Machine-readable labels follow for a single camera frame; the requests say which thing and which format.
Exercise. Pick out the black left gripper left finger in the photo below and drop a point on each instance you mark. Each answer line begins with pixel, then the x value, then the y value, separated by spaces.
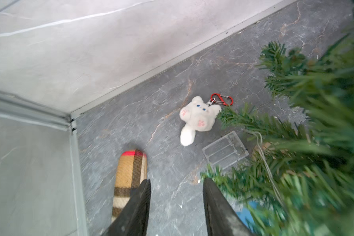
pixel 133 220

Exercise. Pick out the red carabiner clip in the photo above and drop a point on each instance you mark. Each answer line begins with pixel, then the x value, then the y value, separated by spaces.
pixel 217 98

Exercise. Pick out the white plush bunny keychain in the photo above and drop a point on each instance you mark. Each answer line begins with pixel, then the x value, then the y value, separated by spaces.
pixel 198 116

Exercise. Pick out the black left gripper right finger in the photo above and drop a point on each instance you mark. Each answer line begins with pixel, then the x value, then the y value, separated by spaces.
pixel 221 219

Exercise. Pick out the clear plastic battery box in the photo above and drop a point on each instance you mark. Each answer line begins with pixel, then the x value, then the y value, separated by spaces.
pixel 226 152

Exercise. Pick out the small green christmas tree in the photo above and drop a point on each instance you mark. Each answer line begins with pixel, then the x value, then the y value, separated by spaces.
pixel 301 176

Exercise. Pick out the plaid fabric glasses case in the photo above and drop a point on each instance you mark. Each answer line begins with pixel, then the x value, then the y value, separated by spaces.
pixel 131 171

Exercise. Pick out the blue star light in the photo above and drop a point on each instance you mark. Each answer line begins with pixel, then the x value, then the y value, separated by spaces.
pixel 246 218

